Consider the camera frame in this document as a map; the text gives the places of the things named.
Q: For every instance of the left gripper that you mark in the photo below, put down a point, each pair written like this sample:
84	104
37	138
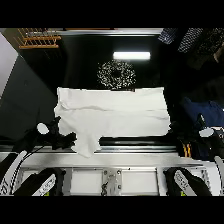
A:
64	141

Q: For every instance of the heap of clothes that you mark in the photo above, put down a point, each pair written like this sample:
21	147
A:
200	76

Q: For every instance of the blue garment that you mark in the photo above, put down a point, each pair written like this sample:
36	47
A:
203	110

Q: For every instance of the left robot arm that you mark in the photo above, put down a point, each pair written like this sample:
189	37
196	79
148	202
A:
31	138

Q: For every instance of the blue checked shirt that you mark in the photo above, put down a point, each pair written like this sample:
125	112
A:
167	34

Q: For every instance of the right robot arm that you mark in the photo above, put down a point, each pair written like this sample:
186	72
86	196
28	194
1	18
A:
186	181

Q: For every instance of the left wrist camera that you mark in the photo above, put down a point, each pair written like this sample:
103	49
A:
55	124

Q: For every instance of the silver frame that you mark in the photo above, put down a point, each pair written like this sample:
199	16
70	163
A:
133	160

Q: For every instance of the white T-shirt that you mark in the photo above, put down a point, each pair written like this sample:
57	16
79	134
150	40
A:
113	111

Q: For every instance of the dark dotted garment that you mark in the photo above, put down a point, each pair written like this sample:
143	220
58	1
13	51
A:
196	39

